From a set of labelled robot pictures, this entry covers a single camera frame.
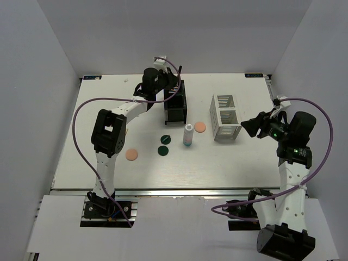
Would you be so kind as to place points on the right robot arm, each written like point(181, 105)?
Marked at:
point(283, 233)

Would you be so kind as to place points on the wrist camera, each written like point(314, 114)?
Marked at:
point(160, 63)
point(281, 104)

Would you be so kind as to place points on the right blue table sticker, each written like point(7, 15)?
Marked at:
point(254, 75)

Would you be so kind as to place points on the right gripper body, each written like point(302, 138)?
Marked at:
point(274, 129)

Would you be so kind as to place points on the white lotion bottle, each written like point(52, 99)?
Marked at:
point(188, 134)

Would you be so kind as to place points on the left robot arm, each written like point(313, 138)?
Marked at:
point(109, 133)

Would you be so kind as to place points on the peach makeup sponge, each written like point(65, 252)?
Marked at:
point(131, 154)
point(200, 127)

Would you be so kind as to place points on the lower green round compact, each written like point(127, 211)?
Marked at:
point(163, 150)

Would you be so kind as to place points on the blue table sticker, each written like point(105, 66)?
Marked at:
point(92, 77)
point(254, 75)

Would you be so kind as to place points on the green round compact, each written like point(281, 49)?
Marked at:
point(163, 150)
point(165, 139)

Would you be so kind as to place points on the upper green round compact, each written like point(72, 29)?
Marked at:
point(165, 139)

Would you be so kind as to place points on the right peach makeup sponge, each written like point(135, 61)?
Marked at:
point(200, 127)

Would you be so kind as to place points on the white slotted organizer box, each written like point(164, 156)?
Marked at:
point(225, 120)

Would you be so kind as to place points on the left peach makeup sponge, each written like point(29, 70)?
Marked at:
point(131, 154)

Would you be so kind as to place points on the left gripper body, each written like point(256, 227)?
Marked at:
point(165, 79)

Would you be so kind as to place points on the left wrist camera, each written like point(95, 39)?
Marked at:
point(160, 63)

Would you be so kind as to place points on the black slotted organizer box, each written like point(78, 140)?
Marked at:
point(175, 109)

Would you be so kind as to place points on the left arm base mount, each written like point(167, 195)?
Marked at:
point(104, 213)

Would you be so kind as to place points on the left blue table sticker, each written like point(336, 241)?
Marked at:
point(92, 77)

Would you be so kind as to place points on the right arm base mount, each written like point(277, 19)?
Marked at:
point(245, 211)

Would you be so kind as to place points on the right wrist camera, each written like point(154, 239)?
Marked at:
point(281, 104)

